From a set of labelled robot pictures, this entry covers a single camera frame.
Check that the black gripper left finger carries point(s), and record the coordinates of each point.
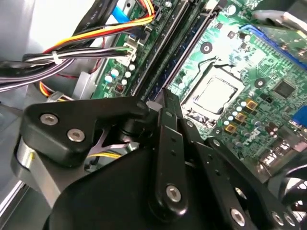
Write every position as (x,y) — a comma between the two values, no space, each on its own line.
(60,119)

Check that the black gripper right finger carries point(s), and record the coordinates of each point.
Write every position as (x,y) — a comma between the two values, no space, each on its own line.
(213,165)

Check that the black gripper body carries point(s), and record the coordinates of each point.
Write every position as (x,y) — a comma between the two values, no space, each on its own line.
(108,203)

